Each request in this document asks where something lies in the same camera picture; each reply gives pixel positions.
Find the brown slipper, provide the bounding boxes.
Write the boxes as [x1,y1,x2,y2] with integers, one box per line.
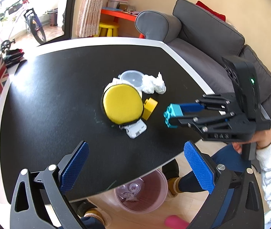
[167,177,181,197]
[77,200,102,220]

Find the pink translucent waste bin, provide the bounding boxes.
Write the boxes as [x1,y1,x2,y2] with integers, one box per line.
[113,169,169,213]

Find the clear plastic cup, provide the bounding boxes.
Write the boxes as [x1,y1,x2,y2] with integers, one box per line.
[129,182,142,194]

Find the red cushion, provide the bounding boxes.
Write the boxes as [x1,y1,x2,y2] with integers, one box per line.
[196,1,227,22]

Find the crumpled paper scrap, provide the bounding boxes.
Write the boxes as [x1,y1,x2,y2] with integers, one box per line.
[122,192,138,202]

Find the white pink bicycle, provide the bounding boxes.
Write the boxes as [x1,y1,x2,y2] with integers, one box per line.
[0,0,47,53]

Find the white tissue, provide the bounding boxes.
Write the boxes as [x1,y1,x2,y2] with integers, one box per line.
[141,72,167,94]

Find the yellow plastic stool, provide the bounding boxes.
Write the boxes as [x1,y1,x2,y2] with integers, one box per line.
[98,22,120,38]

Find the small white packet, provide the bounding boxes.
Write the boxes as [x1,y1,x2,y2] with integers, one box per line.
[120,120,147,139]

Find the teal toy brick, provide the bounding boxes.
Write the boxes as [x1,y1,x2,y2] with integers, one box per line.
[163,103,185,127]

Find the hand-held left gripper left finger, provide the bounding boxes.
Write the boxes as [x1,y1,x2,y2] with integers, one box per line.
[10,141,89,229]

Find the yellow toy brick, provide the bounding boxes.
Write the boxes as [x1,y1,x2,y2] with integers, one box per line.
[142,98,158,120]

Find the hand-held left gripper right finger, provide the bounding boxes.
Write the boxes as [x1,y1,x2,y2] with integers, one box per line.
[184,141,265,229]

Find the patterned pink curtain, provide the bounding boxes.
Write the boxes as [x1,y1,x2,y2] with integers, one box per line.
[77,0,102,38]

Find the clear plastic lid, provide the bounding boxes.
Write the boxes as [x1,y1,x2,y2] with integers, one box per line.
[119,70,145,92]

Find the round zippered pouch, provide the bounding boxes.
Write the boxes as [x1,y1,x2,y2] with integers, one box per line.
[101,84,143,126]

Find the black sliding door frame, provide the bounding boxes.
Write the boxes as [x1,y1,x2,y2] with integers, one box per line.
[62,0,80,40]

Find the orange desk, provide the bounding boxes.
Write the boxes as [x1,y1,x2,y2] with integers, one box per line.
[101,8,145,39]

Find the dark wicker basket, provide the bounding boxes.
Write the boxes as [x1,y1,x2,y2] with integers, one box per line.
[47,9,59,27]

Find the pink rounded object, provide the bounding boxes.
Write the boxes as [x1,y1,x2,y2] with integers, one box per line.
[164,215,189,229]

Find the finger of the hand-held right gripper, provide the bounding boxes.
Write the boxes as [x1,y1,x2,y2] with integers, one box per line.
[180,94,232,115]
[174,112,236,133]

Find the grey fabric sofa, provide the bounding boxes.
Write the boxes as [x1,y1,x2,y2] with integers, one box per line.
[135,0,271,129]

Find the black red bag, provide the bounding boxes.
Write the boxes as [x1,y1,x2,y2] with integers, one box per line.
[3,49,27,68]

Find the clear storage box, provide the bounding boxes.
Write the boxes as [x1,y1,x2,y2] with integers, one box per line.
[107,0,129,9]

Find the person's right hand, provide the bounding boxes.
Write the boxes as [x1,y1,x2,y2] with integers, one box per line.
[231,127,271,155]

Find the person's left leg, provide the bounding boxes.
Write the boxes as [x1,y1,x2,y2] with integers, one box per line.
[82,216,105,229]

